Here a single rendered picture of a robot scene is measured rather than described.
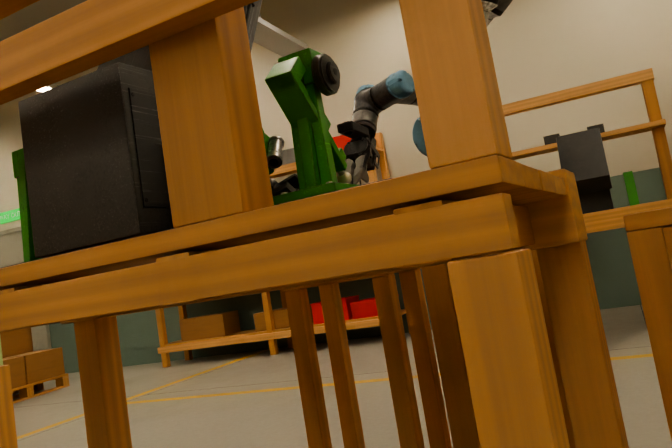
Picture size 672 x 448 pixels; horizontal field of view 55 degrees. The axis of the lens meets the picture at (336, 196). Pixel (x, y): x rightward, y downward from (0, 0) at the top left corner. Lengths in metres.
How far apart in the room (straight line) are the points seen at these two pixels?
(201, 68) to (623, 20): 6.27
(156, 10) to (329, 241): 0.45
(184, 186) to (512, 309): 0.53
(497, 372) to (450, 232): 0.18
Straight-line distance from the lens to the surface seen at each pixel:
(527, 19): 7.18
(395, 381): 1.77
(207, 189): 1.01
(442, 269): 1.72
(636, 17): 7.11
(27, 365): 7.72
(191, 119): 1.04
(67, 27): 1.20
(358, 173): 1.68
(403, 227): 0.85
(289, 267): 0.93
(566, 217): 1.36
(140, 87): 1.37
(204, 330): 7.77
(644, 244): 1.49
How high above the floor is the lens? 0.77
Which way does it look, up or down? 7 degrees up
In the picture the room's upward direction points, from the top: 9 degrees counter-clockwise
